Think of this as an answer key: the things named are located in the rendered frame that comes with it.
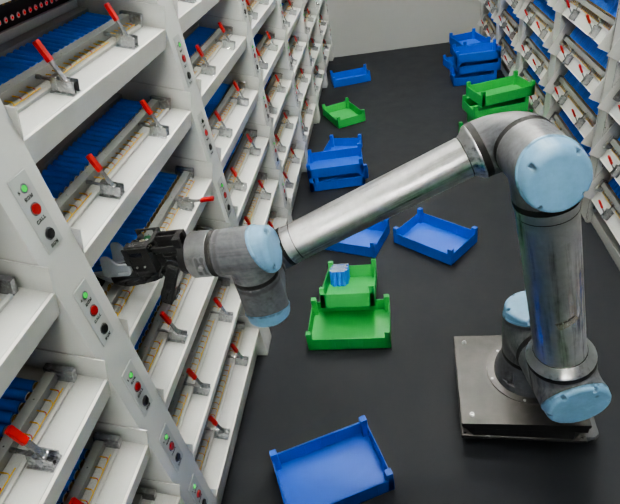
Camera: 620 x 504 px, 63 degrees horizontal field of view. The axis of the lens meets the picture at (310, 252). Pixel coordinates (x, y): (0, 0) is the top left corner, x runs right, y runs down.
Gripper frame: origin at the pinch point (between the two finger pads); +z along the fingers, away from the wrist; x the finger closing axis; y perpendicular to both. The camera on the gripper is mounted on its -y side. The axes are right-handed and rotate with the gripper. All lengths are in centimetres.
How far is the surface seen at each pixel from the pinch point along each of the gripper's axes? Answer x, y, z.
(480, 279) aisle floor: -86, -84, -85
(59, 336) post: 22.1, 4.3, -4.9
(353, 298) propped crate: -63, -69, -37
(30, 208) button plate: 18.2, 25.8, -10.1
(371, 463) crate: -6, -82, -43
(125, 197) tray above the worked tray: -4.9, 13.6, -8.9
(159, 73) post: -48, 24, -4
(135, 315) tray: 6.9, -6.2, -7.2
